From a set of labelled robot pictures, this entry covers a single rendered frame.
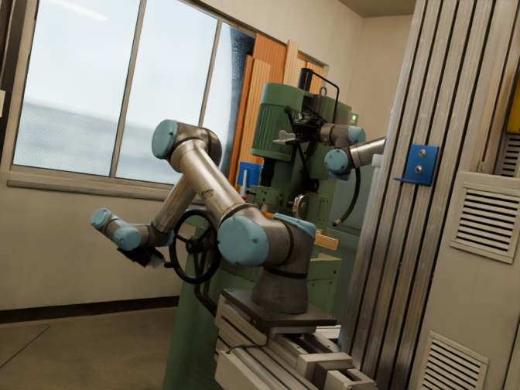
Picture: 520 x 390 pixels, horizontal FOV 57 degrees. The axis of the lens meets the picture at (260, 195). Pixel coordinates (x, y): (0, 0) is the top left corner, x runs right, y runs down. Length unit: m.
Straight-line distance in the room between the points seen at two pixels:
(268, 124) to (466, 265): 1.20
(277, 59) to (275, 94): 1.85
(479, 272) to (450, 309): 0.09
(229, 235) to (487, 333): 0.56
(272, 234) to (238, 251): 0.09
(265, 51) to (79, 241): 1.92
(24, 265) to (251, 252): 2.08
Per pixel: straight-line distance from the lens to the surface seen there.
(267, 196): 2.03
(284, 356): 1.15
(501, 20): 1.12
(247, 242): 1.07
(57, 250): 3.04
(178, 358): 2.22
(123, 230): 1.56
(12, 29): 2.74
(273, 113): 1.99
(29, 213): 2.92
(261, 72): 3.62
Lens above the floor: 1.17
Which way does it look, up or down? 4 degrees down
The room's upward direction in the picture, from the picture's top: 11 degrees clockwise
